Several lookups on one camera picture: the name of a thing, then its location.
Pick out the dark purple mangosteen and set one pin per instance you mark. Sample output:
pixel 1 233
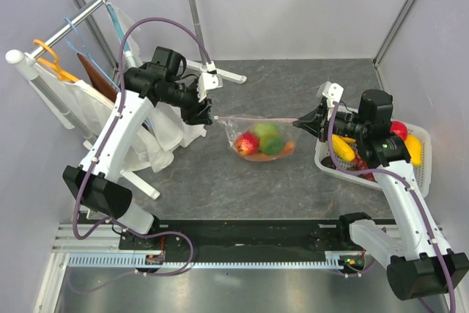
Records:
pixel 328 163

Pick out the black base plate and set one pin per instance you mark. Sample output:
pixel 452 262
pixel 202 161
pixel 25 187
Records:
pixel 246 239

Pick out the clear pink-dotted zip bag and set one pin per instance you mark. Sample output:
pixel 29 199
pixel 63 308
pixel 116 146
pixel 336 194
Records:
pixel 236 125

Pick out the teal hanger with white cloth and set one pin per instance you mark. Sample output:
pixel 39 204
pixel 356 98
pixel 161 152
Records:
pixel 121 22

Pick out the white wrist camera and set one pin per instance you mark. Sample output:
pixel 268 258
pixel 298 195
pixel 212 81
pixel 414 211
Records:
pixel 332 92
pixel 208 80

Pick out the orange carrot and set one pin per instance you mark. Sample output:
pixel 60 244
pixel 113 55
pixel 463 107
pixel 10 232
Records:
pixel 288 149

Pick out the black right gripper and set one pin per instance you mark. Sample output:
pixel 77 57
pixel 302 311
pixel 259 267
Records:
pixel 316 121

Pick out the white garment on hanger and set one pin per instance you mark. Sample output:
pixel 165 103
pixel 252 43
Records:
pixel 91 107

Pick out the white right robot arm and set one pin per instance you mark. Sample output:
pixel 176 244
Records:
pixel 422 263

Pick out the yellow mango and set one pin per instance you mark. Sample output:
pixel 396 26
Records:
pixel 414 147

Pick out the red apple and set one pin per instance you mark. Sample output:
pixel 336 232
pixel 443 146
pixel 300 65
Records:
pixel 247 144

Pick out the brown garment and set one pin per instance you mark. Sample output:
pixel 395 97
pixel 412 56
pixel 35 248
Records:
pixel 97 80

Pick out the green cabbage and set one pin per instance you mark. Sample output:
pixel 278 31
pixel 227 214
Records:
pixel 263 129

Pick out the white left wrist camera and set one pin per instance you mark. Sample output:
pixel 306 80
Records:
pixel 208 80

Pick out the green-yellow mango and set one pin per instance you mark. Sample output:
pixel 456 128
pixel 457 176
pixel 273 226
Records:
pixel 271 144

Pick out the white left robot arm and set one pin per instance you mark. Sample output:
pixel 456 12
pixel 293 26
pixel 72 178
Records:
pixel 94 182

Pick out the white plastic basket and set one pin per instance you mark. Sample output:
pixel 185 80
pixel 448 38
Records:
pixel 423 173

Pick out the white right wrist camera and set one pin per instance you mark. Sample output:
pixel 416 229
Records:
pixel 332 92

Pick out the purple grape bunch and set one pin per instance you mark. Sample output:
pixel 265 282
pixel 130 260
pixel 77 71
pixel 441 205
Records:
pixel 361 165

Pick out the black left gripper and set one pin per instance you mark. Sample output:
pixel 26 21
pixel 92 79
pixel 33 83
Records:
pixel 193 116

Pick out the red tomato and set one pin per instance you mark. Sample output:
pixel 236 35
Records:
pixel 399 129

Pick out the metal clothes rack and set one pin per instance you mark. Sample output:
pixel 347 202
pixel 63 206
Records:
pixel 85 14

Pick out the yellow corn cob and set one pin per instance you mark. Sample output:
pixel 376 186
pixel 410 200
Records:
pixel 343 149

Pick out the blue wire hanger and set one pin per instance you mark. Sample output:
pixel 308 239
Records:
pixel 85 52

